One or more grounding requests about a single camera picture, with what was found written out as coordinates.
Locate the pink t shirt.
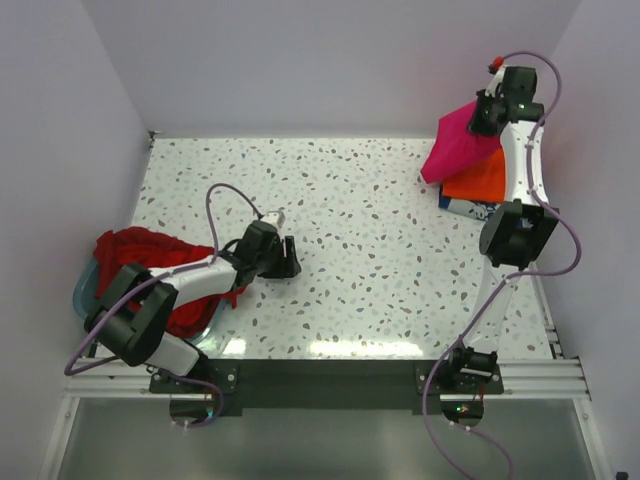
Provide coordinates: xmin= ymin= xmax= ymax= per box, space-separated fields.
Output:
xmin=420 ymin=101 xmax=500 ymax=184

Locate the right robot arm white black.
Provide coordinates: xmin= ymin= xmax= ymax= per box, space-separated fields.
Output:
xmin=429 ymin=64 xmax=557 ymax=394

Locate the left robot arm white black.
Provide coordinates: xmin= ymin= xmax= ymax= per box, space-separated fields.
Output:
xmin=84 ymin=216 xmax=301 ymax=392

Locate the orange folded t shirt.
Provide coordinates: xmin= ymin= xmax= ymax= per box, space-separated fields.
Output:
xmin=441 ymin=148 xmax=506 ymax=203

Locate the blue grey cartoon t shirt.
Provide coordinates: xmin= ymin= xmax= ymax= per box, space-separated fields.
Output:
xmin=438 ymin=187 xmax=501 ymax=221

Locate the red t shirt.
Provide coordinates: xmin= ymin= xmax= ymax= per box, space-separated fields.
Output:
xmin=93 ymin=227 xmax=245 ymax=339

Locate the teal plastic basket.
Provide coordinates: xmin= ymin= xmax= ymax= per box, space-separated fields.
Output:
xmin=72 ymin=258 xmax=231 ymax=345

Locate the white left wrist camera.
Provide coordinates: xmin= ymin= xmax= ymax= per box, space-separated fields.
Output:
xmin=261 ymin=210 xmax=286 ymax=229

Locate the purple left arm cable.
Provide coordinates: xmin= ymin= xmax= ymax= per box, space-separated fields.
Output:
xmin=64 ymin=183 xmax=266 ymax=377

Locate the black metal base frame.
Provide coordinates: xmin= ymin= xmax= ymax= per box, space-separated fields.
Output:
xmin=149 ymin=357 xmax=504 ymax=421

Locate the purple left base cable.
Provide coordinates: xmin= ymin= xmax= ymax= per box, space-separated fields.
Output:
xmin=147 ymin=364 xmax=225 ymax=429

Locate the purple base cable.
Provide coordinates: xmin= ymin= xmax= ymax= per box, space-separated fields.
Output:
xmin=422 ymin=279 xmax=516 ymax=480
xmin=147 ymin=364 xmax=225 ymax=429

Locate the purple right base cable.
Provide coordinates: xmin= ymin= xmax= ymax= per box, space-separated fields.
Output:
xmin=422 ymin=279 xmax=516 ymax=480

